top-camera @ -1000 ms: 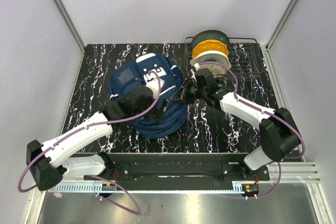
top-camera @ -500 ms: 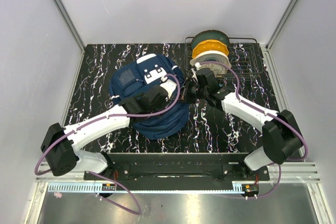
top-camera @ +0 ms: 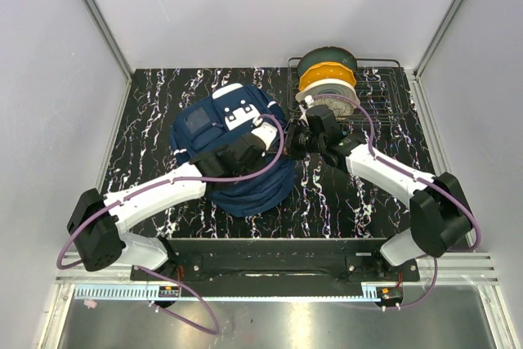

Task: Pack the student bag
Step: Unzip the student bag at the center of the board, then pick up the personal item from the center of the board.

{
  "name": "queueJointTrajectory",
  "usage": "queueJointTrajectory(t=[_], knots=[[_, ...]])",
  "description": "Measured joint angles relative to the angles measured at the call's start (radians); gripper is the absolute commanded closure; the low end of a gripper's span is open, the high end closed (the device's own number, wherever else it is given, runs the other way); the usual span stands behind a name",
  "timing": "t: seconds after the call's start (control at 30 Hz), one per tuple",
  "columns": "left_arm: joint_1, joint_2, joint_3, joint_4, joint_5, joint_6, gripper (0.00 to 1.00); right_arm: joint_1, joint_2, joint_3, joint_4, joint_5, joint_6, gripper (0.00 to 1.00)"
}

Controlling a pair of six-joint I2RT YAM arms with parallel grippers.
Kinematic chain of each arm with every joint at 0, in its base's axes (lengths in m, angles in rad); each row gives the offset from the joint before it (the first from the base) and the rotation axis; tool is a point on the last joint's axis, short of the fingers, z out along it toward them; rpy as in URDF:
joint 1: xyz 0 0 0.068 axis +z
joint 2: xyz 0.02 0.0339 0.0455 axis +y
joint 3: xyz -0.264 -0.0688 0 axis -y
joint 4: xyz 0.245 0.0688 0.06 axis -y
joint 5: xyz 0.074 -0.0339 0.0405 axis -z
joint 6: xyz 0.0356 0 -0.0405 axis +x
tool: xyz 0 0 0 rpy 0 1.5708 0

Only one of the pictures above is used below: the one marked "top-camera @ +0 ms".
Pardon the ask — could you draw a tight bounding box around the speckled grey plate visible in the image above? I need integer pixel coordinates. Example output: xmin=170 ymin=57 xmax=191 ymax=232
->
xmin=321 ymin=98 xmax=355 ymax=119

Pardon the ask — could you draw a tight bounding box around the navy blue student backpack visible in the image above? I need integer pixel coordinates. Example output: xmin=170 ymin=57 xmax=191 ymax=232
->
xmin=168 ymin=83 xmax=295 ymax=217

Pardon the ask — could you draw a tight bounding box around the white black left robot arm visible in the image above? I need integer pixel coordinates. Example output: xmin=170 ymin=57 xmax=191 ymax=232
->
xmin=56 ymin=125 xmax=278 ymax=280

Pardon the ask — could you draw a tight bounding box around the black wire dish rack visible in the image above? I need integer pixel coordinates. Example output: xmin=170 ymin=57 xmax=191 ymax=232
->
xmin=287 ymin=57 xmax=409 ymax=126

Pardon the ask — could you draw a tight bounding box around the yellow plate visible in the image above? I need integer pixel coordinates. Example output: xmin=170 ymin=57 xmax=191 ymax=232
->
xmin=298 ymin=61 xmax=356 ymax=92

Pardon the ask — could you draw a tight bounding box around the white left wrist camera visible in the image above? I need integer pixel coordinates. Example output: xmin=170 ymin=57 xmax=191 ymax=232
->
xmin=251 ymin=116 xmax=279 ymax=150

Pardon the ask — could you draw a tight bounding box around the white plate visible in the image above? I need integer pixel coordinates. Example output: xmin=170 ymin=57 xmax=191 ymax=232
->
xmin=295 ymin=78 xmax=360 ymax=105

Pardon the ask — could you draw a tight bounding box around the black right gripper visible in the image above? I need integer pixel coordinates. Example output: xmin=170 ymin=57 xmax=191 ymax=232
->
xmin=266 ymin=119 xmax=325 ymax=161

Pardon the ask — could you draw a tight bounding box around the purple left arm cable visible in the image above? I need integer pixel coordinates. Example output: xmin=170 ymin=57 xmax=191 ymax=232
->
xmin=56 ymin=114 xmax=287 ymax=336

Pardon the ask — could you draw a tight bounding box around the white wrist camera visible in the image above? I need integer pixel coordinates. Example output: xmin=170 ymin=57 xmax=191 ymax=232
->
xmin=251 ymin=116 xmax=279 ymax=150
xmin=299 ymin=95 xmax=315 ymax=126

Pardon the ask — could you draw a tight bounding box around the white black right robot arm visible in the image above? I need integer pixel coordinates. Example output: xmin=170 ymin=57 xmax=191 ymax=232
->
xmin=285 ymin=105 xmax=477 ymax=281

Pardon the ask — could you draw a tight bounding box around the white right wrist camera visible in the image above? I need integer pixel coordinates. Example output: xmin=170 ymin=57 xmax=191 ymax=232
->
xmin=299 ymin=95 xmax=315 ymax=126

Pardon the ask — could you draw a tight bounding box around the dark green plate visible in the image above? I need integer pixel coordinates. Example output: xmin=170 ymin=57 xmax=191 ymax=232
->
xmin=297 ymin=46 xmax=358 ymax=77

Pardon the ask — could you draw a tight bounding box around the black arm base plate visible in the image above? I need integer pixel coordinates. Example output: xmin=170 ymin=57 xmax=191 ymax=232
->
xmin=154 ymin=252 xmax=420 ymax=283

